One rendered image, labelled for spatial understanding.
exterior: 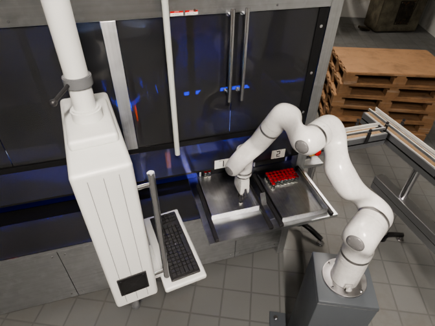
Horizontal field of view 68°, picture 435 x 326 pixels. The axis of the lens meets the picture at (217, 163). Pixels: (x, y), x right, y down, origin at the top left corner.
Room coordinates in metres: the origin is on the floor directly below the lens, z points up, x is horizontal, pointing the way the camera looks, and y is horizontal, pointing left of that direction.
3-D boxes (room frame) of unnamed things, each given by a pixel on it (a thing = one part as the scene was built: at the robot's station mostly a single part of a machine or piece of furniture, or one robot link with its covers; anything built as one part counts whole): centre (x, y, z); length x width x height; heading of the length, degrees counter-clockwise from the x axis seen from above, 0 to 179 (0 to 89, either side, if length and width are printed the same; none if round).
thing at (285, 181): (1.36, -0.38, 0.90); 0.18 x 0.02 x 0.05; 106
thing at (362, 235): (0.76, -0.55, 1.16); 0.19 x 0.12 x 0.24; 136
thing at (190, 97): (1.32, 0.17, 1.50); 0.47 x 0.01 x 0.59; 107
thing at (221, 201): (1.28, -0.05, 0.90); 0.34 x 0.26 x 0.04; 17
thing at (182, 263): (0.99, 0.22, 0.82); 0.40 x 0.14 x 0.02; 24
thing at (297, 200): (1.27, -0.41, 0.90); 0.34 x 0.26 x 0.04; 16
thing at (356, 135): (1.79, -0.81, 0.92); 0.69 x 0.15 x 0.16; 107
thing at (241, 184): (1.20, -0.13, 1.05); 0.10 x 0.07 x 0.11; 18
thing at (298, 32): (1.46, -0.27, 1.50); 0.43 x 0.01 x 0.59; 107
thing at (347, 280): (0.78, -0.57, 0.95); 0.19 x 0.19 x 0.18
